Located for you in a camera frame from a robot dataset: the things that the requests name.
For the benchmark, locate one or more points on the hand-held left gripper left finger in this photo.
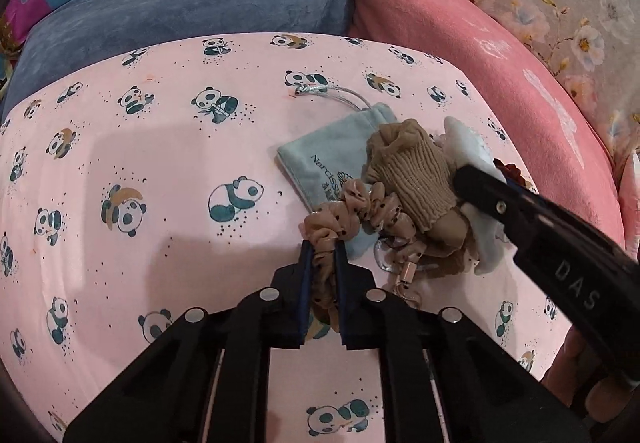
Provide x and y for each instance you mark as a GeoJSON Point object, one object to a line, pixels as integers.
{"type": "Point", "coordinates": [306, 283]}

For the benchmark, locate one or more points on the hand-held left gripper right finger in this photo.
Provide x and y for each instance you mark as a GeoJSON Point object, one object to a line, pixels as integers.
{"type": "Point", "coordinates": [342, 283]}

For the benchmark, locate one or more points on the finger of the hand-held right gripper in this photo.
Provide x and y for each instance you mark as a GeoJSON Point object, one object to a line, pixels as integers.
{"type": "Point", "coordinates": [520, 189]}
{"type": "Point", "coordinates": [487, 195]}

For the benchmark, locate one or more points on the light blue sock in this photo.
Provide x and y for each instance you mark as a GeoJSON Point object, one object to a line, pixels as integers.
{"type": "Point", "coordinates": [470, 143]}

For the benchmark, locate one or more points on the tan dotted scrunchie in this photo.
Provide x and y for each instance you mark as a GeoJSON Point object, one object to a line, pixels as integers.
{"type": "Point", "coordinates": [325, 228]}

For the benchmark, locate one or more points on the person's right hand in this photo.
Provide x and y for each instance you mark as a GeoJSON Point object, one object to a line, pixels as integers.
{"type": "Point", "coordinates": [570, 363]}

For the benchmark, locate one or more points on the dark red scrunchie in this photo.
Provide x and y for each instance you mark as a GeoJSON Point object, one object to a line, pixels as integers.
{"type": "Point", "coordinates": [515, 171]}

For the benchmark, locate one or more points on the tan ribbed sock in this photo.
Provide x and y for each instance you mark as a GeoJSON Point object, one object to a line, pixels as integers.
{"type": "Point", "coordinates": [415, 173]}

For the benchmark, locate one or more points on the pink pillow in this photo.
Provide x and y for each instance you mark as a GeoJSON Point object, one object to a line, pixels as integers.
{"type": "Point", "coordinates": [631, 193]}

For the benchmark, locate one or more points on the pink panda-print cloth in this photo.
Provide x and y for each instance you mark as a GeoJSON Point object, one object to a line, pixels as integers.
{"type": "Point", "coordinates": [150, 223]}

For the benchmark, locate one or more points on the pink blanket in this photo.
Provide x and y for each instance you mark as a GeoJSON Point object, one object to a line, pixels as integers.
{"type": "Point", "coordinates": [425, 23]}

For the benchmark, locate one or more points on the blue sofa cushion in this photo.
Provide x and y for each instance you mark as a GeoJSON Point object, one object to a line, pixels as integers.
{"type": "Point", "coordinates": [175, 8]}

